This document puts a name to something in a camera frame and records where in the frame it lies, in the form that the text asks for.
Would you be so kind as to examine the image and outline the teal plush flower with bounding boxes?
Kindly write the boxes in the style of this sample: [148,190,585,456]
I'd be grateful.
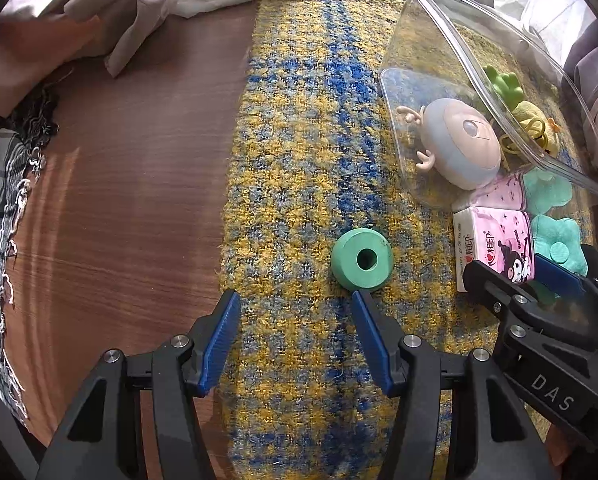
[530,214,588,276]
[522,168,573,214]

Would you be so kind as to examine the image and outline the pink Kuromi tissue pack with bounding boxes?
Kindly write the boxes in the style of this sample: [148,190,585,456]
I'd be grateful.
[453,174,535,292]

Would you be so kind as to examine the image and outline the green foam roll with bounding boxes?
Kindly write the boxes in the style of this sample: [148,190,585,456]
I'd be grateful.
[331,228,393,292]

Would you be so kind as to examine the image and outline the round-headed baby doll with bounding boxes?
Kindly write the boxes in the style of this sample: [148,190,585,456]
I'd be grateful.
[397,98,502,191]

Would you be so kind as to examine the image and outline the yellow plush duck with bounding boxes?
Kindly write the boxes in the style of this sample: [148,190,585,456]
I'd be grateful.
[512,101,562,156]

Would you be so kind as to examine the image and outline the clear plastic container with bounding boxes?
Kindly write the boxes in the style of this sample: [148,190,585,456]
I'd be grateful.
[379,0,598,218]

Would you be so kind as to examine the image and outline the yellow blue woven mat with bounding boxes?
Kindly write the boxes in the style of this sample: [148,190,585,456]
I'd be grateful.
[219,0,497,479]

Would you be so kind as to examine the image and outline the green frog toy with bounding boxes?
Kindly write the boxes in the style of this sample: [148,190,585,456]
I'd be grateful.
[484,65,526,112]

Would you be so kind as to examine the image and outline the plaid fringed scarf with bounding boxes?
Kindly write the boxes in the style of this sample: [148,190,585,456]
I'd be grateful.
[0,82,58,422]

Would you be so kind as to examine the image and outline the pink beige curtain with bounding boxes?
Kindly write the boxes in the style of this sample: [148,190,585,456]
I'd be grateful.
[0,0,175,117]

